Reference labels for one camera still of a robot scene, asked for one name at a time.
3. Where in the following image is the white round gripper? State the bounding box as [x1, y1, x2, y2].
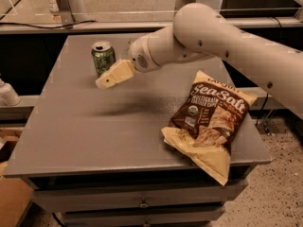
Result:
[96, 35, 158, 89]

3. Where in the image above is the green soda can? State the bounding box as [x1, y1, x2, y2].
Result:
[91, 41, 116, 77]

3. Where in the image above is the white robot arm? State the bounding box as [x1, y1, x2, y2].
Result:
[96, 3, 303, 118]

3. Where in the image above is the grey drawer cabinet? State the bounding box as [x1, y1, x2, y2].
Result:
[4, 35, 271, 227]

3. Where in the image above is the sea salt chip bag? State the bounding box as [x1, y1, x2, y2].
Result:
[162, 71, 257, 185]

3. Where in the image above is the white pipe fitting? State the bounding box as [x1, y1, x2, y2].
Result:
[0, 79, 20, 106]

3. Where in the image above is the upper drawer knob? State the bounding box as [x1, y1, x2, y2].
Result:
[139, 200, 149, 209]

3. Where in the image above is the drawer knob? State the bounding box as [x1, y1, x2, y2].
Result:
[139, 200, 149, 209]
[142, 220, 151, 227]

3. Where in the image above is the lower drawer knob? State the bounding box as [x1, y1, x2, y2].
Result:
[142, 220, 151, 227]

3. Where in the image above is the cardboard box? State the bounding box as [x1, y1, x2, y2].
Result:
[0, 128, 32, 227]

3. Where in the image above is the grey metal rail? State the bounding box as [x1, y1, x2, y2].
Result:
[0, 17, 303, 34]

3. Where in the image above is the black cable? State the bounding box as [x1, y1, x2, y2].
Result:
[0, 19, 97, 29]

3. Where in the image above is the left metal bracket post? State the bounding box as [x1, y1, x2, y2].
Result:
[56, 0, 74, 26]

